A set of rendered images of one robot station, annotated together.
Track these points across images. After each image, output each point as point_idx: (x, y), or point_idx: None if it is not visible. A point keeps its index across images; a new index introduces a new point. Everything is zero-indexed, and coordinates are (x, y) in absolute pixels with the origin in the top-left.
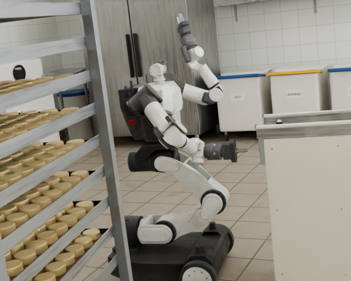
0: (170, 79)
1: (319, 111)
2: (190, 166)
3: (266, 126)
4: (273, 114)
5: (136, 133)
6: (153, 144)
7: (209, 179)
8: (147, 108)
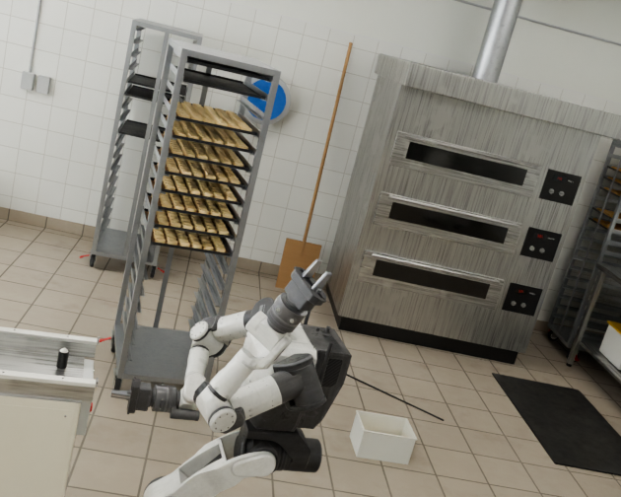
0: (292, 358)
1: None
2: (209, 446)
3: (82, 336)
4: (77, 378)
5: None
6: None
7: (177, 474)
8: None
